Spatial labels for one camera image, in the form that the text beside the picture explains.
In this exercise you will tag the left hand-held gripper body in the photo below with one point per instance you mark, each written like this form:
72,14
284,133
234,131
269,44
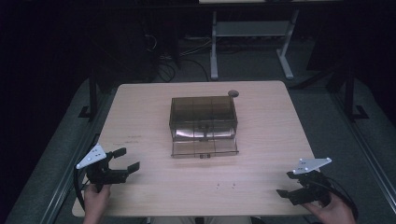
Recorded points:
100,174

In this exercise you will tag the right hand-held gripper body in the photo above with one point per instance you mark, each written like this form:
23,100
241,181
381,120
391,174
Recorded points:
314,183

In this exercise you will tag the transparent brown drawer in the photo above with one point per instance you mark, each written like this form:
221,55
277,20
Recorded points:
204,148

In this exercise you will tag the transparent brown drawer cabinet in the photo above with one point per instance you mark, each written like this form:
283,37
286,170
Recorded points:
202,115

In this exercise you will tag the person's left hand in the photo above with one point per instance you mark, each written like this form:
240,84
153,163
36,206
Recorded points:
95,200

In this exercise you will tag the person's right hand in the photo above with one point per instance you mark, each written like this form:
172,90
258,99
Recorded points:
333,213

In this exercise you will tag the black metal stand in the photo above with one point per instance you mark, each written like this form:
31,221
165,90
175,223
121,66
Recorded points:
92,99
350,96

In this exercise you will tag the grey floor rail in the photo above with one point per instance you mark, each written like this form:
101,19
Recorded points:
367,155
67,183

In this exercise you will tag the white metal desk frame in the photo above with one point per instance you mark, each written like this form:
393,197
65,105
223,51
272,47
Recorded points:
249,28

